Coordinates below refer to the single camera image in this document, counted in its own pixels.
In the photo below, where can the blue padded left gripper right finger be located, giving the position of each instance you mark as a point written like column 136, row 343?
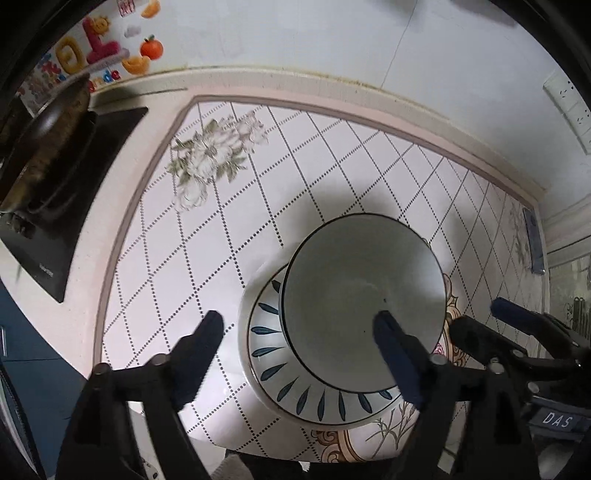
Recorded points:
column 405, row 356

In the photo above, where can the black induction cooktop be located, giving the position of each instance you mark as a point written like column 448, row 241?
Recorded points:
column 42, row 237

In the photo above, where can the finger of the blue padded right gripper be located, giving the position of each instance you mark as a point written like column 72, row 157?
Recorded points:
column 481, row 342
column 525, row 320

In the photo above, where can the white wall socket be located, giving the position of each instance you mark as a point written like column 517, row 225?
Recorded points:
column 561, row 90
column 584, row 138
column 579, row 117

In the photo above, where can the white wall socket left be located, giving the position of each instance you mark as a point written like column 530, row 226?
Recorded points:
column 561, row 90

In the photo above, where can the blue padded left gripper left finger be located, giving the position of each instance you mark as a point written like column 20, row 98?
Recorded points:
column 191, row 357

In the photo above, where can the white wall socket middle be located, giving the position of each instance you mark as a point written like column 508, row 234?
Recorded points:
column 579, row 117

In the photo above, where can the colourful wall sticker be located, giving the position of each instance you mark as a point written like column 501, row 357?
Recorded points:
column 115, row 41

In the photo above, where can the blue smartphone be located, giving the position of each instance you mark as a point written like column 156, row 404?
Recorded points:
column 535, row 242

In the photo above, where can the frosted glass sliding door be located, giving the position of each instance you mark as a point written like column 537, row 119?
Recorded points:
column 568, row 249

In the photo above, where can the black wok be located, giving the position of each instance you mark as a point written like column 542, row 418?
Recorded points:
column 41, row 143

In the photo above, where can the floral diamond pattern table mat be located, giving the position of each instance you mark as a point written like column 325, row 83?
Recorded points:
column 238, row 183

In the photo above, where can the blue lower cabinet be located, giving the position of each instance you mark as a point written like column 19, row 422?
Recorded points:
column 47, row 386

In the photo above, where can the white wall socket right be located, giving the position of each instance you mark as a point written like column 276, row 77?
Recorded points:
column 584, row 138

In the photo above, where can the white bowl blue rim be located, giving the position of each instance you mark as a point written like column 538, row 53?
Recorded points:
column 339, row 278

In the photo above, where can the white plate blue leaf rim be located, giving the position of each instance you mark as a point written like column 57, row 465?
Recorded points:
column 295, row 378

